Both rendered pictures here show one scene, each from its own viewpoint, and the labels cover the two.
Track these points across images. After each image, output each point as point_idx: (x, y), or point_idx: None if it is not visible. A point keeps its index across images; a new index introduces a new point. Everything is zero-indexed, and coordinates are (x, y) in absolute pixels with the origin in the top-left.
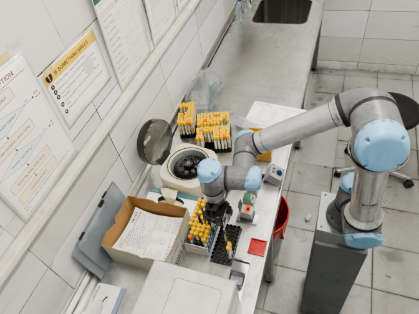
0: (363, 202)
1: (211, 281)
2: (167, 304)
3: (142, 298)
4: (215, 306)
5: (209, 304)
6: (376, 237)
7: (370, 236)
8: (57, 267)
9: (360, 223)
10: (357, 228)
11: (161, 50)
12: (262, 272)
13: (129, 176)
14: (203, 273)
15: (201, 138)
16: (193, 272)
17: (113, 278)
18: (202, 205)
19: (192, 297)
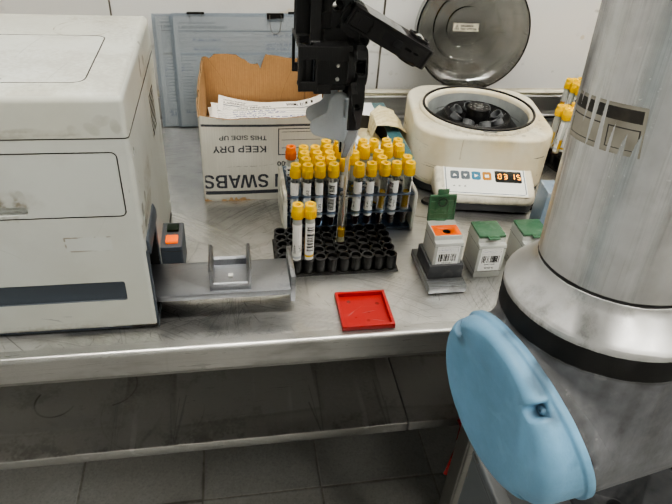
0: (589, 69)
1: (106, 68)
2: (30, 36)
3: (41, 16)
4: (30, 79)
5: (37, 73)
6: (528, 389)
7: (506, 351)
8: (119, 4)
9: (529, 269)
10: (503, 288)
11: None
12: (293, 340)
13: (378, 62)
14: (130, 60)
15: (566, 112)
16: (126, 49)
17: (170, 137)
18: (384, 147)
19: (54, 55)
